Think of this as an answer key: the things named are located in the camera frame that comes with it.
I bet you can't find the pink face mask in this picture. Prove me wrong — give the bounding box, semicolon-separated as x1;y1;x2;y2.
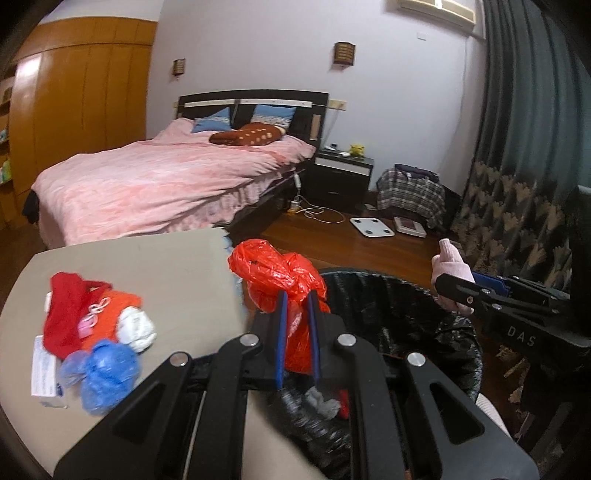
431;237;476;317

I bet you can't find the patterned green curtain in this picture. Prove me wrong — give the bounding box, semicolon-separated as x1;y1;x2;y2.
450;0;591;416

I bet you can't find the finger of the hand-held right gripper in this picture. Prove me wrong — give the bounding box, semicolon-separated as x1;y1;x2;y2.
435;273;513;324
472;271;573;301

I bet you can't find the red cloth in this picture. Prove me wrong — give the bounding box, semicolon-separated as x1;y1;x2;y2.
44;272;114;361

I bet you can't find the dark nightstand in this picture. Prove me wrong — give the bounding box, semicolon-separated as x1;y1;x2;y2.
308;150;375;214

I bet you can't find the small pink bow item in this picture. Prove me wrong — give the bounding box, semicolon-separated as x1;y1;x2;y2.
78;298;112;340

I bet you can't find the white bathroom scale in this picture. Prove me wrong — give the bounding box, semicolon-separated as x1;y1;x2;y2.
349;216;395;240

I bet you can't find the white paper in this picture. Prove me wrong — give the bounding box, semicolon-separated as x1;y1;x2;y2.
116;305;158;354

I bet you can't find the wooden wardrobe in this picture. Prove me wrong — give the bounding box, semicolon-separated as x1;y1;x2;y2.
0;18;158;232

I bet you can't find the large wall lamp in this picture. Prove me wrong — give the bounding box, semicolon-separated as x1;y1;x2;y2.
334;41;356;69

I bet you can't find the bin with black liner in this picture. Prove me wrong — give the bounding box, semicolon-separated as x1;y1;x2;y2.
277;268;485;480

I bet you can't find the red plastic bag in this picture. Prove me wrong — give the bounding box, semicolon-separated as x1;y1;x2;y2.
228;239;331;374

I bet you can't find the plaid bag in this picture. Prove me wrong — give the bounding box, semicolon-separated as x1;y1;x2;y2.
376;164;446;229

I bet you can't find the pink blanket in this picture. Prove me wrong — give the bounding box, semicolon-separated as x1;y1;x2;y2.
31;117;317;247

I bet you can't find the dark wooden bed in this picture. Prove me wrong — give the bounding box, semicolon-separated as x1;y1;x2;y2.
23;90;331;247

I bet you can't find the beige cloth covered table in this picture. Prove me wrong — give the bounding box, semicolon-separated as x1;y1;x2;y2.
0;226;324;480

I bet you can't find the brown dotted pillow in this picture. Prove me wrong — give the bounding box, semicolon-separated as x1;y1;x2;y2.
209;122;284;147

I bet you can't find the pink clothing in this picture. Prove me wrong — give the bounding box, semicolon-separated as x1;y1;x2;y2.
475;392;513;439

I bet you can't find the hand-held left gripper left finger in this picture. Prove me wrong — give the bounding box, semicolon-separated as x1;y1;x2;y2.
53;291;289;480

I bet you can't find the white scale with red dial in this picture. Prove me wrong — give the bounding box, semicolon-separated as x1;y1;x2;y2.
393;217;428;239

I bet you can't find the blue pillow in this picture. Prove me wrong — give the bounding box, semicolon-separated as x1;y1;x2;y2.
252;104;296;137
191;107;232;134

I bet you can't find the orange cloth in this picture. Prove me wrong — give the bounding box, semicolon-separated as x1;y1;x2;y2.
81;288;141;352

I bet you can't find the blue plastic bag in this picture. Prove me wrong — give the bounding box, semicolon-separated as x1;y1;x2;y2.
60;339;141;416

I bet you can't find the white paper box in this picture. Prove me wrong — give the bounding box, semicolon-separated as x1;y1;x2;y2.
30;335;70;409

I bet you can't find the white power cable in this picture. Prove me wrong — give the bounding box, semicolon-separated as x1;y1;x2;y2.
288;196;347;224

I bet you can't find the grey crumpled wrapper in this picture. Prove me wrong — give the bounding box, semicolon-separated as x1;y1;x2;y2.
302;388;340;418

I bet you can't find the dark cloth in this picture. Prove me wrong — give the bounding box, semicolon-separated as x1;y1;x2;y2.
22;189;44;227

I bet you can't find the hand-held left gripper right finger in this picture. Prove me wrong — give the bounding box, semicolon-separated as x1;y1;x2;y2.
307;288;541;480

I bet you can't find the white air conditioner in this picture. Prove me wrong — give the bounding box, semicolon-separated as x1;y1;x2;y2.
397;0;478;31

